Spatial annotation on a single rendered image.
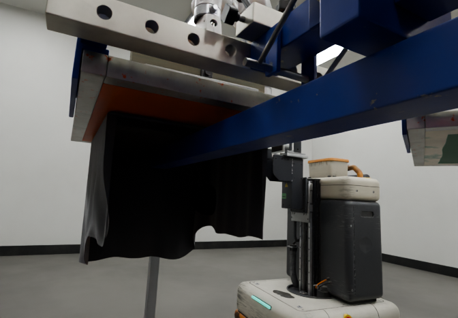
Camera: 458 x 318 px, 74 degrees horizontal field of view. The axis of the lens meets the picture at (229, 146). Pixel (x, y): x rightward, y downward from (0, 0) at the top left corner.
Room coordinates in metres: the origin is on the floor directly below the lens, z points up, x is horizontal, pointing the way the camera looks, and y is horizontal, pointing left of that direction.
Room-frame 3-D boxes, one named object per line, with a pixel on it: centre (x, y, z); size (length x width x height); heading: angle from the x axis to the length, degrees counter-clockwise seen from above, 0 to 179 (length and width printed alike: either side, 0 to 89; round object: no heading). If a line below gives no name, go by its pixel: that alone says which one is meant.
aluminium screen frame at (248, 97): (0.94, 0.17, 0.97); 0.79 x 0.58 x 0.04; 28
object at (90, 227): (0.90, 0.37, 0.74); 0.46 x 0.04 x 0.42; 28
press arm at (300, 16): (0.45, -0.10, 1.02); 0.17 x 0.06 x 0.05; 28
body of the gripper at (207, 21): (0.78, 0.08, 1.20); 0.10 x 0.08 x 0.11; 28
